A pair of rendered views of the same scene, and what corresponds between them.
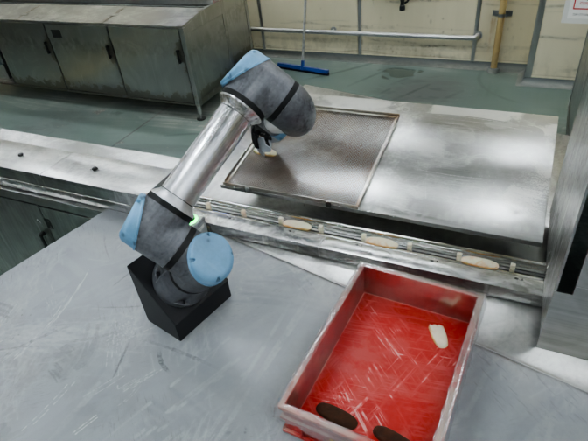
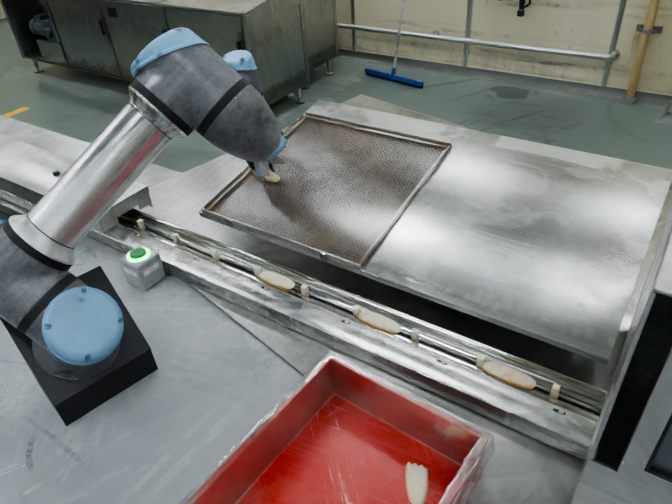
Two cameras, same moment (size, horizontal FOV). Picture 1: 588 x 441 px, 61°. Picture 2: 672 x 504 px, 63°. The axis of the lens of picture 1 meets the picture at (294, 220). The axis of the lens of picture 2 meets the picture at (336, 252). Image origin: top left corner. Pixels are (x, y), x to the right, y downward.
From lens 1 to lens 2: 0.43 m
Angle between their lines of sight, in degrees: 6
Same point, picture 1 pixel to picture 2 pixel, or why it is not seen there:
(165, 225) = (15, 271)
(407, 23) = (526, 32)
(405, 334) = (369, 471)
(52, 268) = not seen: outside the picture
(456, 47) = (584, 67)
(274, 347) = (182, 458)
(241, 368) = (125, 484)
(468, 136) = (538, 184)
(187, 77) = not seen: hidden behind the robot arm
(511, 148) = (595, 208)
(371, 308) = (335, 420)
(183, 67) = not seen: hidden behind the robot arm
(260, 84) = (179, 79)
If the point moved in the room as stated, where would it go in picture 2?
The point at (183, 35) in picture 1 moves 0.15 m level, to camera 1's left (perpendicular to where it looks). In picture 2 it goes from (246, 24) to (223, 25)
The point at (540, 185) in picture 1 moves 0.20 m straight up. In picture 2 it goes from (625, 268) to (653, 184)
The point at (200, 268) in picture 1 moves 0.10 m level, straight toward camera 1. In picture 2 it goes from (58, 340) to (41, 392)
